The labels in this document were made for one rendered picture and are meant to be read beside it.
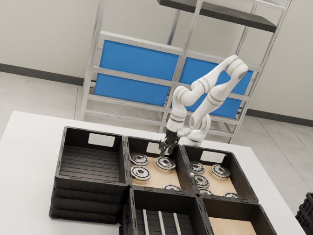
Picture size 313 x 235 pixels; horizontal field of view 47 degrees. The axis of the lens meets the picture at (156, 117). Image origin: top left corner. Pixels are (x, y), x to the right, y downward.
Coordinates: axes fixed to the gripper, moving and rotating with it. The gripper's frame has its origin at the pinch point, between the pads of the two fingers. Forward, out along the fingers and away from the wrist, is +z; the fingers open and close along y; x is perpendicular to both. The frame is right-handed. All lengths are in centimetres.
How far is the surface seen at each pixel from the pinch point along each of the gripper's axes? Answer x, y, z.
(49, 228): -7, 58, 24
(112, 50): -150, -100, 12
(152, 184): 6.0, 12.6, 10.6
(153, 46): -127, -128, 1
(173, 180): 9.0, 0.3, 10.5
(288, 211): 53, -56, 23
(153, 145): -10.3, -2.9, 2.8
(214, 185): 23.3, -16.3, 10.5
